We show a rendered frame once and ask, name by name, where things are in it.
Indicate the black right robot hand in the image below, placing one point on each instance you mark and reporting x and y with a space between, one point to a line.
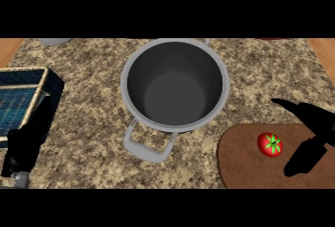
312 130

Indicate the grey metal pot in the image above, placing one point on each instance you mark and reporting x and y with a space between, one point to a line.
175 88

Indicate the grey round object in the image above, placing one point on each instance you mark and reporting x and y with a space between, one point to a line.
54 41

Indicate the blue wicker basket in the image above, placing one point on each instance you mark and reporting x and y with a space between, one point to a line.
20 97

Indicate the red tomato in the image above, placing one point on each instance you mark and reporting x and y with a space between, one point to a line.
271 144

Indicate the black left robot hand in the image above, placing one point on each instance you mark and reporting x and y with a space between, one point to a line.
26 142

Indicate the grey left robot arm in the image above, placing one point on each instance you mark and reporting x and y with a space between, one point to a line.
20 180

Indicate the brown wooden cutting board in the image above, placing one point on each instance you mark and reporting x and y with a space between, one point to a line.
253 165

